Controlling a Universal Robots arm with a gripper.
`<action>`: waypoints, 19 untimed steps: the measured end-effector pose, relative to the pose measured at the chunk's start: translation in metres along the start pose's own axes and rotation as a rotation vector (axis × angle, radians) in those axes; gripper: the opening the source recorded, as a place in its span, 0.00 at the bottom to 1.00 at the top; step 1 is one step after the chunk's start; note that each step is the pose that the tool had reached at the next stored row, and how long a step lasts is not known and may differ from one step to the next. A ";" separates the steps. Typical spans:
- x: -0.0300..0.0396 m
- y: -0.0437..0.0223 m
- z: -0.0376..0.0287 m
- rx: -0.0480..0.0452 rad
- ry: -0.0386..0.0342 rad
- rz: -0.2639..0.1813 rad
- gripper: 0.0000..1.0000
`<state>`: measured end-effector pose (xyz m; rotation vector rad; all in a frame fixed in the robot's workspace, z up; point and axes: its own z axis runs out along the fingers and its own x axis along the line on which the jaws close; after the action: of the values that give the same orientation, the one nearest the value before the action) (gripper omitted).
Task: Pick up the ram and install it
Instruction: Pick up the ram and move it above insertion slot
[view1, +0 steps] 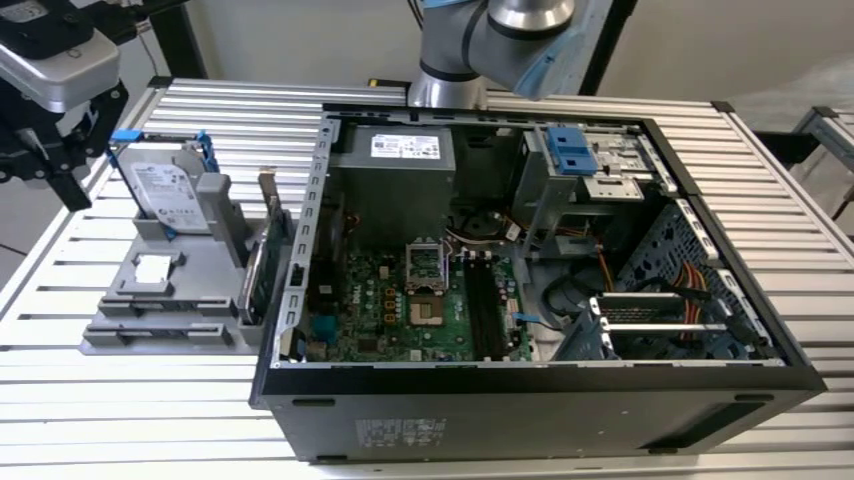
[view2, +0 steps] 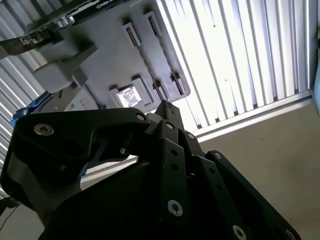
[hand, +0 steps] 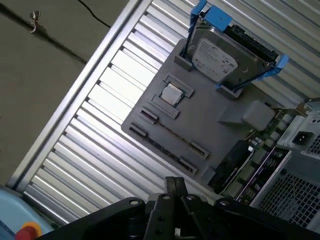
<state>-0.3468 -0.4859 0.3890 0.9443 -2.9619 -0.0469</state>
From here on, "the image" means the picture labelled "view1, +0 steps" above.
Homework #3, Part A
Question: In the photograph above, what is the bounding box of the metal slat side table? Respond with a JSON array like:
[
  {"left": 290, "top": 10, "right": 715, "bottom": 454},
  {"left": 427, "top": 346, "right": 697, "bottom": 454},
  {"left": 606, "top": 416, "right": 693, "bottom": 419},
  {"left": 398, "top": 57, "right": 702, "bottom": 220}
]
[{"left": 790, "top": 105, "right": 854, "bottom": 221}]

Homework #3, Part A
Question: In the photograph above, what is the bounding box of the blue drive latch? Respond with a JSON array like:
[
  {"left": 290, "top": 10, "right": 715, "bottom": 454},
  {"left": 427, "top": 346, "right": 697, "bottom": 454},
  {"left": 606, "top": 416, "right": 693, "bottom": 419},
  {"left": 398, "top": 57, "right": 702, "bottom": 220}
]
[{"left": 545, "top": 127, "right": 599, "bottom": 177}]

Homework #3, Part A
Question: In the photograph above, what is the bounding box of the metal socket cover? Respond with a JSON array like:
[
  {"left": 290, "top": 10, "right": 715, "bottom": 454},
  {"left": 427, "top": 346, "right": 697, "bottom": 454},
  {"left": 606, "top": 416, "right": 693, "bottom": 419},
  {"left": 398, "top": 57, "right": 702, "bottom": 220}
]
[{"left": 405, "top": 238, "right": 447, "bottom": 296}]

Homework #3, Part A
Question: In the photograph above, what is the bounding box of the CPU socket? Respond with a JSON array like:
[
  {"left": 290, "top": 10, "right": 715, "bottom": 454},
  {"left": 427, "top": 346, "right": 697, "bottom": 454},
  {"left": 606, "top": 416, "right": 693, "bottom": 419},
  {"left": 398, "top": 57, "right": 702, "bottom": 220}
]
[{"left": 407, "top": 295, "right": 450, "bottom": 329}]

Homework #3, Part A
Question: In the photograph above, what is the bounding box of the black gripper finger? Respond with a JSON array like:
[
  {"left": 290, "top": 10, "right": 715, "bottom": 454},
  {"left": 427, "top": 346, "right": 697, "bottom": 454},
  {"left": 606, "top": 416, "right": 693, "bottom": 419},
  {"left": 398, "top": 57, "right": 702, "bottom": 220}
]
[
  {"left": 0, "top": 119, "right": 80, "bottom": 211},
  {"left": 56, "top": 82, "right": 130, "bottom": 209}
]

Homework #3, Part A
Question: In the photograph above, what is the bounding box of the grey power supply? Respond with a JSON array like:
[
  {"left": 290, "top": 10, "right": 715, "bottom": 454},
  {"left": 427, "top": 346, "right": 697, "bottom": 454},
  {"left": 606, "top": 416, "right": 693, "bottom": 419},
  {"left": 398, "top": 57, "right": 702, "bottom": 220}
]
[{"left": 330, "top": 124, "right": 459, "bottom": 239}]

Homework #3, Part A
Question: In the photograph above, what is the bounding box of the red yellow wire bundle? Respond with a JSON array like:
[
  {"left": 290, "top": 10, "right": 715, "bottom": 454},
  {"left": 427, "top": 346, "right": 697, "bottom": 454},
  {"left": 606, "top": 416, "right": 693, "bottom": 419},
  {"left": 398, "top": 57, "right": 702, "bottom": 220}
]
[{"left": 666, "top": 262, "right": 713, "bottom": 326}]

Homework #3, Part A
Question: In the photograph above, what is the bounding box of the silver perforated disk bay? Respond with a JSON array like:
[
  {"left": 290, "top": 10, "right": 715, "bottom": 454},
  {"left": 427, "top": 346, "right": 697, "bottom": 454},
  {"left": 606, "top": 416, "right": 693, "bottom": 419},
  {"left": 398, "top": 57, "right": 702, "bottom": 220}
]
[{"left": 553, "top": 292, "right": 733, "bottom": 362}]

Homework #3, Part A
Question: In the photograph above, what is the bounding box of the grey metal drive cage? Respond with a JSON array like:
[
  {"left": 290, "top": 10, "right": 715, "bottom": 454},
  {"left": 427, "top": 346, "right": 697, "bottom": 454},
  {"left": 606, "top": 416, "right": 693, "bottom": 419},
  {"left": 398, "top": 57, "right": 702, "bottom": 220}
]
[{"left": 511, "top": 122, "right": 675, "bottom": 256}]

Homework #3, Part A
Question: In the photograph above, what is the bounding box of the thin orange wire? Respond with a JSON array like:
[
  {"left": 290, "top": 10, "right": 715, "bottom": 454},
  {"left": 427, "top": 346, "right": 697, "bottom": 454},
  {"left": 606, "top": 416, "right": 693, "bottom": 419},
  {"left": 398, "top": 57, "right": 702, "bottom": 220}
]
[{"left": 597, "top": 243, "right": 617, "bottom": 294}]

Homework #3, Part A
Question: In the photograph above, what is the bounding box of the hard disk in blue carrier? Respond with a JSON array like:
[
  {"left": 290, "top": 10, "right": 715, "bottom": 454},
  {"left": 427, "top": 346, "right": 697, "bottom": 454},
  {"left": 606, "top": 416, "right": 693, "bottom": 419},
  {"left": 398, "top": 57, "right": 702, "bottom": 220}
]
[{"left": 106, "top": 127, "right": 219, "bottom": 236}]

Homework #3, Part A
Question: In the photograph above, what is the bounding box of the green graphics card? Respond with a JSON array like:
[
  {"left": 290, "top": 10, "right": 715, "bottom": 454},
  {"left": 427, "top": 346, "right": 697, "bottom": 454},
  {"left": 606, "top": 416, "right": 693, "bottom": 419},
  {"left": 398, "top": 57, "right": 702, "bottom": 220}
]
[{"left": 239, "top": 164, "right": 295, "bottom": 324}]

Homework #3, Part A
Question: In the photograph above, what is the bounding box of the green motherboard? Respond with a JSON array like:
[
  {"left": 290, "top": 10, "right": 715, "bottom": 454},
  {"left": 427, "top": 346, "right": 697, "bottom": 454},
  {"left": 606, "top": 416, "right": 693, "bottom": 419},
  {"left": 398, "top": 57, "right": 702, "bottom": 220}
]
[{"left": 303, "top": 244, "right": 535, "bottom": 362}]

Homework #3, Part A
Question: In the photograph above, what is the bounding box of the black frame post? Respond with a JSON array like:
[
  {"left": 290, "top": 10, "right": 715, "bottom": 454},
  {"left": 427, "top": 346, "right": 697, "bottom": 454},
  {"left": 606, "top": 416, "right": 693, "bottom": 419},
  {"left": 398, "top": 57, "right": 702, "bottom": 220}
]
[
  {"left": 150, "top": 0, "right": 208, "bottom": 80},
  {"left": 579, "top": 0, "right": 639, "bottom": 96}
]

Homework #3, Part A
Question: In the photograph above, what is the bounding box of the grey parts rack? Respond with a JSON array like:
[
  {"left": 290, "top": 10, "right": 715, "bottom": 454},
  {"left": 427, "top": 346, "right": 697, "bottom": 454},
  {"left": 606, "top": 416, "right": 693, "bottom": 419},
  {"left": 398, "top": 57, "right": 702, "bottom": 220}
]
[{"left": 79, "top": 172, "right": 295, "bottom": 357}]

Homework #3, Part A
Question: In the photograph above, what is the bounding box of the silver CPU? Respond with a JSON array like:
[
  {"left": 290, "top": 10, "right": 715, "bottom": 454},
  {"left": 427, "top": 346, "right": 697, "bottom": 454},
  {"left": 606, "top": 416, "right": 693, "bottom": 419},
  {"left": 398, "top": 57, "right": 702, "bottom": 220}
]
[{"left": 132, "top": 254, "right": 172, "bottom": 284}]

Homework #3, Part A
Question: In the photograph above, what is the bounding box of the black PC case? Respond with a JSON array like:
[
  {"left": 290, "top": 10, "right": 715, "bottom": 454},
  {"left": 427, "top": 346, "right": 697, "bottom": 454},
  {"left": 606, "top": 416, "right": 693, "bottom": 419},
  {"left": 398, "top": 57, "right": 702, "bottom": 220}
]
[{"left": 247, "top": 102, "right": 829, "bottom": 464}]

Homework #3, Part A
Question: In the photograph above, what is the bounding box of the black round fan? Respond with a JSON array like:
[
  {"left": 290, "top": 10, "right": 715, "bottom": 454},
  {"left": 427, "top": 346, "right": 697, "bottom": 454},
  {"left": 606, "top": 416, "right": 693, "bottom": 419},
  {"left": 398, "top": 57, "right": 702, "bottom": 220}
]
[{"left": 453, "top": 209, "right": 513, "bottom": 241}]

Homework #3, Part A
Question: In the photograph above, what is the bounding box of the black RAM slot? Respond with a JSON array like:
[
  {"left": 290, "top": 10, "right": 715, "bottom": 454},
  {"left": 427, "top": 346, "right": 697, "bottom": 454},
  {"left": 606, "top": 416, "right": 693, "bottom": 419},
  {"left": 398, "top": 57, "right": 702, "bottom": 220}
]
[{"left": 465, "top": 253, "right": 493, "bottom": 361}]

